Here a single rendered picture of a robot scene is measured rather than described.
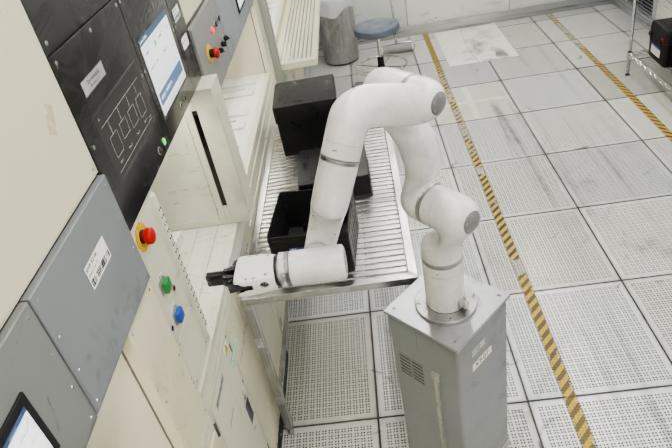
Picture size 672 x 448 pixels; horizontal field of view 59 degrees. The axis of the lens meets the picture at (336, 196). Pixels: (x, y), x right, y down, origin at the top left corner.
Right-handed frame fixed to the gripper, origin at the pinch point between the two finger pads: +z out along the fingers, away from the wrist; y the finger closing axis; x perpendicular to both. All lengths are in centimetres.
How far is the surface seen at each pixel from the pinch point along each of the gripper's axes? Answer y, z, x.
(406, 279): 40, -46, -44
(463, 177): 210, -92, -120
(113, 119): 8.1, 12.3, 40.8
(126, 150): 8.2, 12.3, 33.0
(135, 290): -14.4, 11.6, 11.7
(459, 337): 12, -58, -44
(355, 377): 65, -18, -120
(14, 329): -48, 12, 35
